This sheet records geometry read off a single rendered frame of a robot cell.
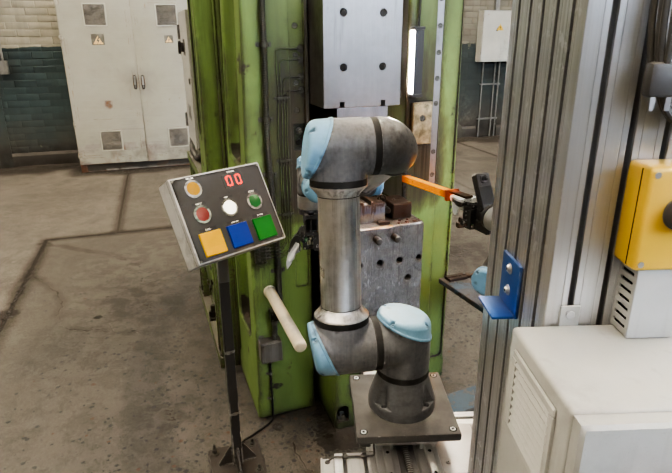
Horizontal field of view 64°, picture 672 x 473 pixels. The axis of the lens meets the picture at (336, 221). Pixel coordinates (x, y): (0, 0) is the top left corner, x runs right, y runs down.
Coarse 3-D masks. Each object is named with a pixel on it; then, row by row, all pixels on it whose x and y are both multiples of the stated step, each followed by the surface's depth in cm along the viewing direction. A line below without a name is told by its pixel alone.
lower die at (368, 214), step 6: (366, 198) 214; (372, 198) 217; (360, 204) 208; (372, 204) 210; (378, 204) 211; (384, 204) 212; (360, 210) 209; (366, 210) 210; (372, 210) 211; (378, 210) 211; (384, 210) 212; (360, 216) 210; (366, 216) 210; (372, 216) 211; (378, 216) 212; (384, 216) 213; (360, 222) 210; (366, 222) 211; (372, 222) 212
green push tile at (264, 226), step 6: (264, 216) 181; (270, 216) 182; (258, 222) 178; (264, 222) 180; (270, 222) 181; (258, 228) 178; (264, 228) 179; (270, 228) 181; (258, 234) 177; (264, 234) 179; (270, 234) 180; (276, 234) 182
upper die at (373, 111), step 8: (312, 112) 220; (320, 112) 211; (328, 112) 202; (336, 112) 194; (344, 112) 194; (352, 112) 195; (360, 112) 196; (368, 112) 197; (376, 112) 199; (384, 112) 200
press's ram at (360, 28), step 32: (320, 0) 181; (352, 0) 183; (384, 0) 187; (320, 32) 185; (352, 32) 186; (384, 32) 190; (320, 64) 189; (352, 64) 190; (384, 64) 194; (320, 96) 193; (352, 96) 193; (384, 96) 198
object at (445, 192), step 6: (402, 180) 202; (408, 180) 198; (414, 180) 193; (420, 180) 192; (420, 186) 190; (426, 186) 186; (432, 186) 182; (438, 186) 181; (432, 192) 182; (438, 192) 178; (444, 192) 175; (450, 192) 172; (456, 192) 170; (462, 192) 169; (468, 198) 164
